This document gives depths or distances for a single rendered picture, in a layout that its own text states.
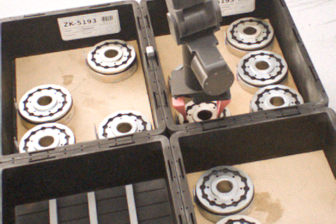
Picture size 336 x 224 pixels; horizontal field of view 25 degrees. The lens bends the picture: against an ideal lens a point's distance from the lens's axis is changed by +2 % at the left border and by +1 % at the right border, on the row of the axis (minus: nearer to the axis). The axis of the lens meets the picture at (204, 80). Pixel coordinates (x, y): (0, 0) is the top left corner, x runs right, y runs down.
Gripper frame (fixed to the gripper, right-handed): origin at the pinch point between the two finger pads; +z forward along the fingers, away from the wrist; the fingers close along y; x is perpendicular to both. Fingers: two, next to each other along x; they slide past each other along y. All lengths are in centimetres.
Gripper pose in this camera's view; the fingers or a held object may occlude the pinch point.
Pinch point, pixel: (201, 113)
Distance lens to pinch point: 145.5
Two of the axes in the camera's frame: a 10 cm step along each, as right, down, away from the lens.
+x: -1.1, -6.9, 7.1
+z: 0.4, 7.1, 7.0
